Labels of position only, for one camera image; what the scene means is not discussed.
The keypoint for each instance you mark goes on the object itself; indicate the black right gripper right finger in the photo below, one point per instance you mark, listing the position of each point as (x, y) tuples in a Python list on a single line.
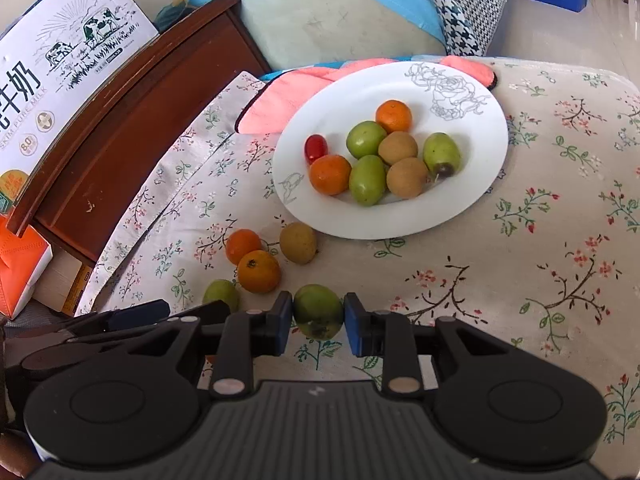
[(388, 336)]

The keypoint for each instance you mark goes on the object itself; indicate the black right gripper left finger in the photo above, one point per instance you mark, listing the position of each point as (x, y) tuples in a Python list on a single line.
[(245, 336)]

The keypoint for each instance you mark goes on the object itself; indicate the small orange tangerine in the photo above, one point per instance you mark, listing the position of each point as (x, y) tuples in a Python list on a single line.
[(259, 272)]

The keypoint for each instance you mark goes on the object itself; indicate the green jujube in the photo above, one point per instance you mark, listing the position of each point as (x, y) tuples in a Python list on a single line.
[(318, 312), (225, 291)]

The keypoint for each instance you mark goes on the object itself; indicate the brown kiwi fruit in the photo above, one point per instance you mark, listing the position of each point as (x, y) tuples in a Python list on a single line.
[(407, 178)]

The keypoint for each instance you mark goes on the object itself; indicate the green jujube on cloth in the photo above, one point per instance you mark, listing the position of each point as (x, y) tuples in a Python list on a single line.
[(225, 291)]

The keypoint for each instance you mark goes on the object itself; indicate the orange box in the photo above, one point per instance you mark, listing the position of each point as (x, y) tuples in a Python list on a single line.
[(23, 260)]

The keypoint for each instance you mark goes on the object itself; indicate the orange tangerine on cloth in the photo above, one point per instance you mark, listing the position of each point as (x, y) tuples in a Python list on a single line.
[(240, 243)]

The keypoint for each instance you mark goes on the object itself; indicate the yellow-brown kiwi on cloth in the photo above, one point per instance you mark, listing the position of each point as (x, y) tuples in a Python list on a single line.
[(298, 243)]

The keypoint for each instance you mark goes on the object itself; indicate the green jujube fruit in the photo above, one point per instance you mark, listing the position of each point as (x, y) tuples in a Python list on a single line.
[(367, 181)]

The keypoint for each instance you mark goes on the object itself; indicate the orange tangerine plate front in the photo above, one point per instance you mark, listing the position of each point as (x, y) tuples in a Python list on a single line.
[(329, 174)]

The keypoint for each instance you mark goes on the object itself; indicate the floral table cloth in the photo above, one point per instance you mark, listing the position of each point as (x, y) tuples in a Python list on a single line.
[(547, 260)]

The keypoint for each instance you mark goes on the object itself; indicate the green jujube plate right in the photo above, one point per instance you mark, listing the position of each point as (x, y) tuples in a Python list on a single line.
[(441, 155)]

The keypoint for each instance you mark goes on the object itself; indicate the green jujube plate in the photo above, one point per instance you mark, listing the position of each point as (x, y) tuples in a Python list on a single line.
[(365, 138), (441, 155)]

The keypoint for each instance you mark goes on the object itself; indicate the green jujube plate centre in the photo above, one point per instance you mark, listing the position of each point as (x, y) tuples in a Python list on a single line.
[(365, 138)]

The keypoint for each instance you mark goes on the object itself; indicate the red cherry tomato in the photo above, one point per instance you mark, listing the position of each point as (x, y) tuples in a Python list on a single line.
[(315, 147)]

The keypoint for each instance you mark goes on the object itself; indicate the orange tangerine on plate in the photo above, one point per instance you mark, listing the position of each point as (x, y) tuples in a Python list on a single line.
[(394, 115)]

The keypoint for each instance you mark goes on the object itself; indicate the pink towel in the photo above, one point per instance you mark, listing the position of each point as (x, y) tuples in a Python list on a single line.
[(274, 106)]

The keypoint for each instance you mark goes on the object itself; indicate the white floral plate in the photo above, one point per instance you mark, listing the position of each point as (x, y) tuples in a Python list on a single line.
[(482, 140)]

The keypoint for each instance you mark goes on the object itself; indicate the dark wooden cabinet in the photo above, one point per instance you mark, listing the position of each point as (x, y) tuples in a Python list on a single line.
[(96, 167)]

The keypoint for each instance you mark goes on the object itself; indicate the white milk carton box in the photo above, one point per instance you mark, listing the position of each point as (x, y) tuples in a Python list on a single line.
[(53, 60)]

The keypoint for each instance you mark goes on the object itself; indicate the green sofa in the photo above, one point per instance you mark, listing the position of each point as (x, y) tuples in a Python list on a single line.
[(294, 33)]

